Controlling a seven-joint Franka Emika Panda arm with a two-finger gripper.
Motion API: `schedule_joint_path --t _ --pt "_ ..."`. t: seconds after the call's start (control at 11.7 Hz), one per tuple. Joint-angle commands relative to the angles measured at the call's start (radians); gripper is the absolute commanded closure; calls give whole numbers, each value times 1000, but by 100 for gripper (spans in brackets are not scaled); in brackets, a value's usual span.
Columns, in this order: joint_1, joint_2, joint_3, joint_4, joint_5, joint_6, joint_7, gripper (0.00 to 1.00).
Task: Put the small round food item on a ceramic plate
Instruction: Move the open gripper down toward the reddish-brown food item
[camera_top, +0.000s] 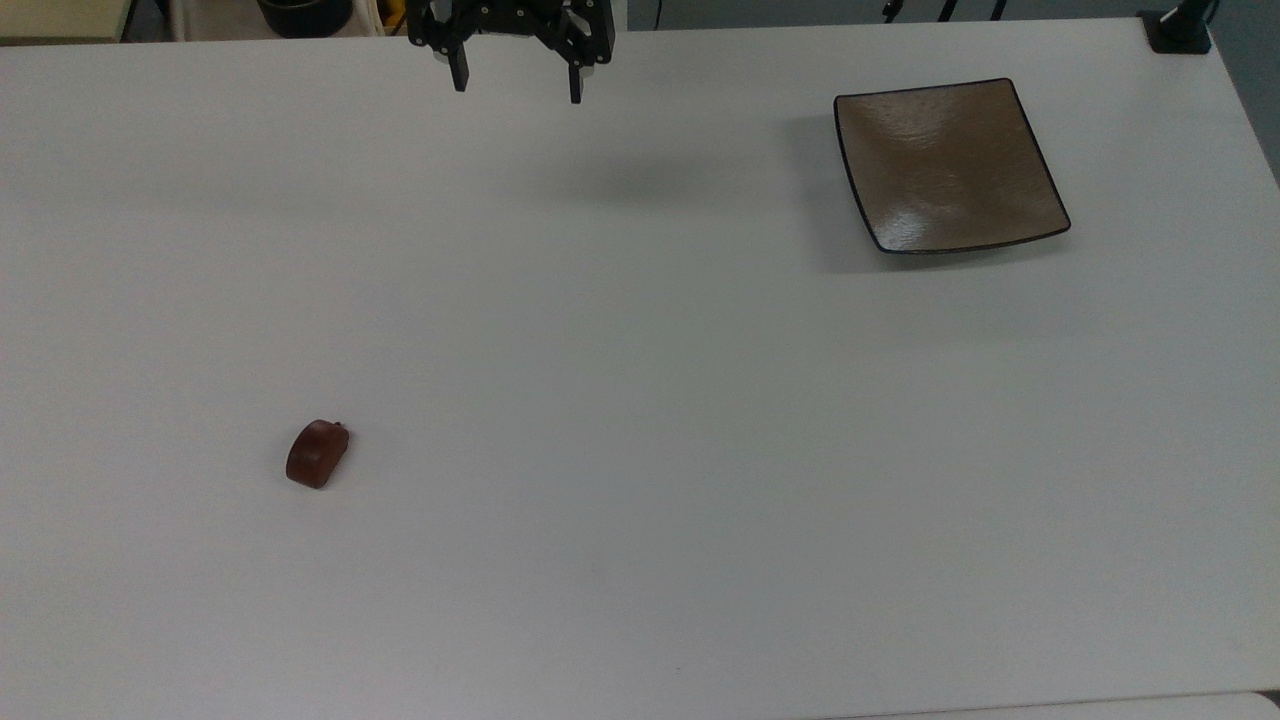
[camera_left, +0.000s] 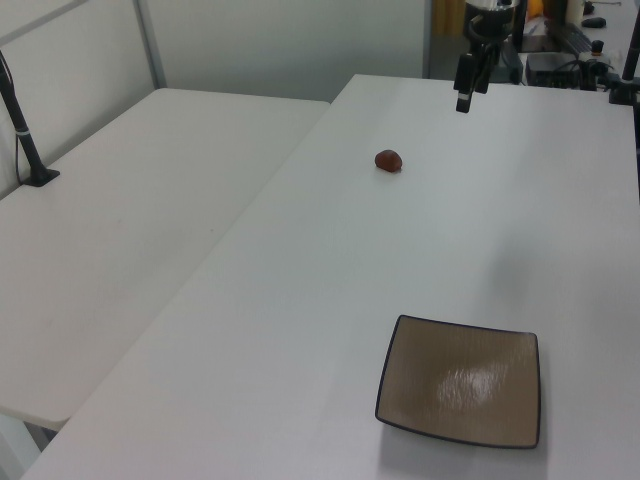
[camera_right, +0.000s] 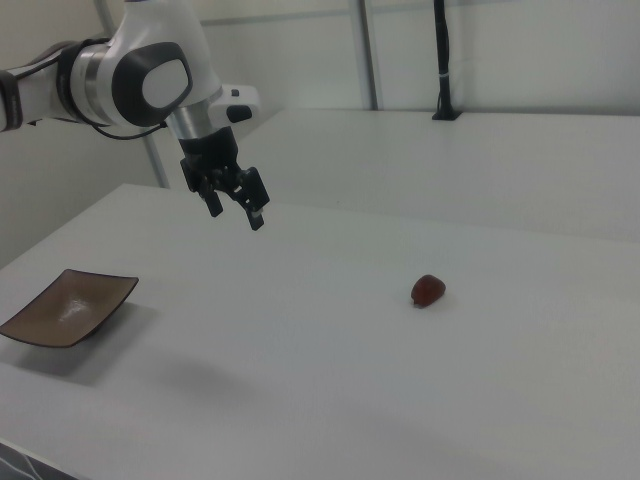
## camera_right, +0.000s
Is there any black camera stand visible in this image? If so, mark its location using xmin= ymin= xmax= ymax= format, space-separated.
xmin=430 ymin=0 xmax=465 ymax=123

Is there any brown square ceramic plate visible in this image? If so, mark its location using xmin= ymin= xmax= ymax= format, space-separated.
xmin=0 ymin=268 xmax=141 ymax=350

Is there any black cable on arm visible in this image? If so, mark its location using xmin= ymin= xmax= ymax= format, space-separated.
xmin=88 ymin=118 xmax=169 ymax=142

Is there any small reddish-brown round food item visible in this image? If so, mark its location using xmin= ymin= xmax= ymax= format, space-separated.
xmin=410 ymin=272 xmax=448 ymax=310

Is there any white side table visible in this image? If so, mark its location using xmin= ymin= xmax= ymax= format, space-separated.
xmin=233 ymin=106 xmax=640 ymax=247

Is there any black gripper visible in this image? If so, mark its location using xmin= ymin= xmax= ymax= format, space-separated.
xmin=178 ymin=127 xmax=273 ymax=232

